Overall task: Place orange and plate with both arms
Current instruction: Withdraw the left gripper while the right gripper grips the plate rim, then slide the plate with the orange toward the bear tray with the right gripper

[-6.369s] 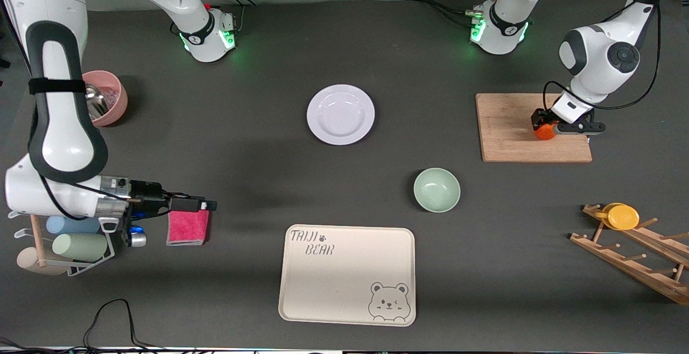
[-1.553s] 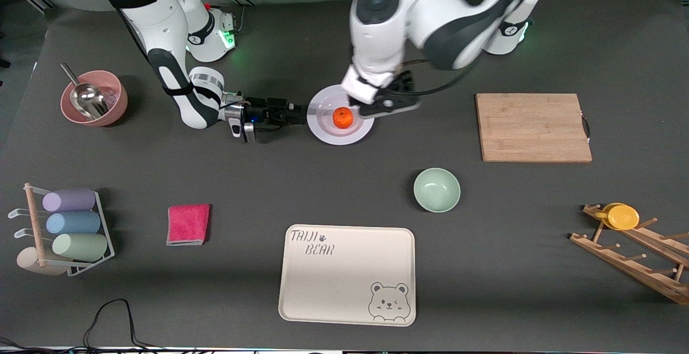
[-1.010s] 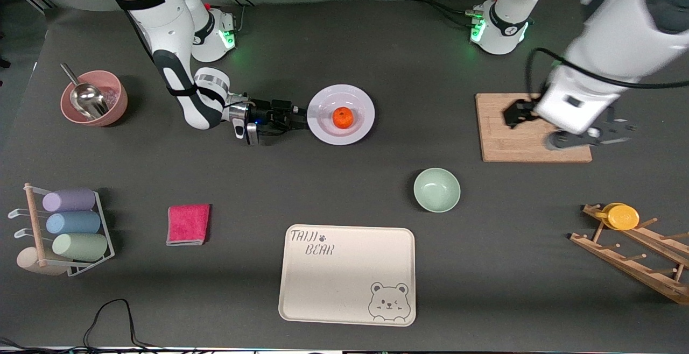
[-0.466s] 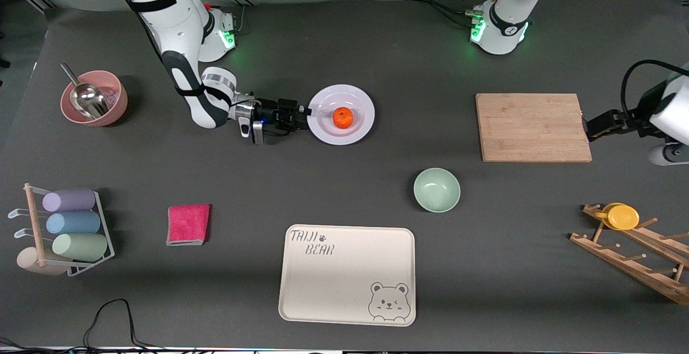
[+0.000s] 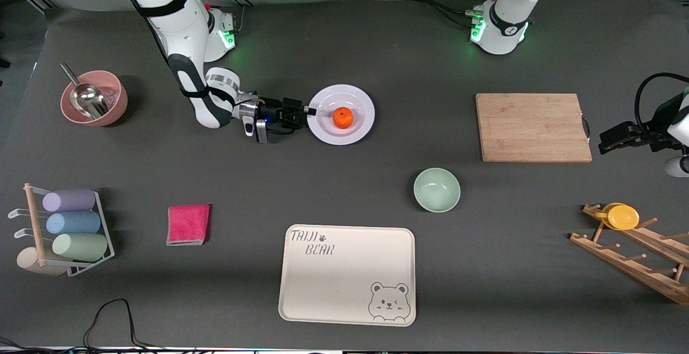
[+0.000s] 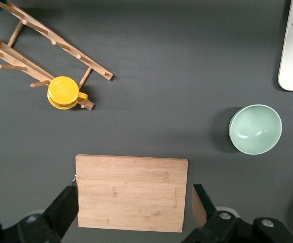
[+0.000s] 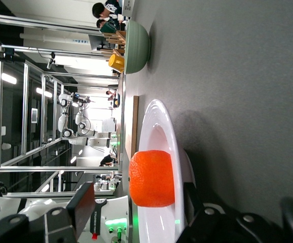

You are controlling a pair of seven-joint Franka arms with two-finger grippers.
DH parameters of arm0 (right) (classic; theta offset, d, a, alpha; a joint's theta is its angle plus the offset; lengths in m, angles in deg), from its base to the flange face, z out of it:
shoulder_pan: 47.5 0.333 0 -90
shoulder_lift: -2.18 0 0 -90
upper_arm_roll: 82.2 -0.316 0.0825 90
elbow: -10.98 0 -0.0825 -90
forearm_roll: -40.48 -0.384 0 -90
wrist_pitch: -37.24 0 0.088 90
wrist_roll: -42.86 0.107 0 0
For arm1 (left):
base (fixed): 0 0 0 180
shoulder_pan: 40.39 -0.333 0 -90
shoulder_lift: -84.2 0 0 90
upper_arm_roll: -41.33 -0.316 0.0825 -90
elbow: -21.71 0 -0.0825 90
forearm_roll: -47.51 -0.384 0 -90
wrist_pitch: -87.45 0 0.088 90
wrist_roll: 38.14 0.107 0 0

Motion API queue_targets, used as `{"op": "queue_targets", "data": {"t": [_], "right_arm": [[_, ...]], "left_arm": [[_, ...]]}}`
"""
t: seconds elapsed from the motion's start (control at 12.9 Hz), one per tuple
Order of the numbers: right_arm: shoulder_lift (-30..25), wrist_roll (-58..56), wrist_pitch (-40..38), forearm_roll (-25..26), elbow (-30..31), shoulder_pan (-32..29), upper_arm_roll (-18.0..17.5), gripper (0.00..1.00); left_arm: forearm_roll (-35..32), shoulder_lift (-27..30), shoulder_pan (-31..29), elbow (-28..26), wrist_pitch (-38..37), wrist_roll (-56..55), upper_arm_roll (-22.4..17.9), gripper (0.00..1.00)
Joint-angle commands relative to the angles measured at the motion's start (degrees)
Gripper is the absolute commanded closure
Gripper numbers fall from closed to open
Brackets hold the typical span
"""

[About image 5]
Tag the mint green bowl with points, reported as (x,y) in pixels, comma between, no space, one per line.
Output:
(437,190)

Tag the cream bear print tray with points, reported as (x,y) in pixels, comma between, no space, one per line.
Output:
(334,278)

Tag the pale lavender round plate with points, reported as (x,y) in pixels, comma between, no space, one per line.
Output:
(355,133)

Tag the blue cup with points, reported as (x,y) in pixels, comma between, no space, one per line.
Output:
(72,222)

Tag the beige cup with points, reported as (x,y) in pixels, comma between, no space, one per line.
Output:
(29,261)

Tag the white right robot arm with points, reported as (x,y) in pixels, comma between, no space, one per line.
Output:
(183,31)

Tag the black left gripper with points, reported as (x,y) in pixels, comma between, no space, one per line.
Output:
(649,132)

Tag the metal scoop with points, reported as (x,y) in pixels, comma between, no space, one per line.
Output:
(89,98)

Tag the pink folded cloth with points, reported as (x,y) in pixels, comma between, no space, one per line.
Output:
(188,224)

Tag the green cup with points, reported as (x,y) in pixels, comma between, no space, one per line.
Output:
(79,247)

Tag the yellow cup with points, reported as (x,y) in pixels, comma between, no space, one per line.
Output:
(623,218)

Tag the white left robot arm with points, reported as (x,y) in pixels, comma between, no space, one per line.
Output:
(506,26)

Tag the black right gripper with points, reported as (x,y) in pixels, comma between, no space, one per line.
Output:
(272,111)

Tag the wooden peg drying rack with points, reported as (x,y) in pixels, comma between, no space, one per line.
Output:
(635,268)

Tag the pale purple granules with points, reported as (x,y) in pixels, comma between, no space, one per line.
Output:
(110,98)

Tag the purple cup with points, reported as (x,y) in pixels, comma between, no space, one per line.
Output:
(69,200)

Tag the orange fruit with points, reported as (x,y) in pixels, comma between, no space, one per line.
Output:
(343,117)

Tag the wooden cutting board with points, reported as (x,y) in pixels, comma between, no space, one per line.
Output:
(533,128)

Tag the pink bowl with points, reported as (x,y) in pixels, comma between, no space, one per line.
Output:
(115,106)

